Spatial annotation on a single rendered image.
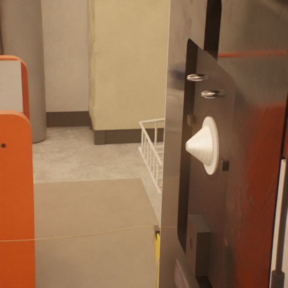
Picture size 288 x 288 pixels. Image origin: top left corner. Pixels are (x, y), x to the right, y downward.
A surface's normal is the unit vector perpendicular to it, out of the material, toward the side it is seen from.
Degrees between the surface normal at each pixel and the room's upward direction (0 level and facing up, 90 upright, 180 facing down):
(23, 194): 90
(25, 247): 90
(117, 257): 0
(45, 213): 0
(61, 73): 90
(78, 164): 0
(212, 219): 90
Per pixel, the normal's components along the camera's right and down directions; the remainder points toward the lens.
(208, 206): -0.99, 0.04
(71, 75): 0.17, 0.37
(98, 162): 0.03, -0.93
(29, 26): 0.54, 0.32
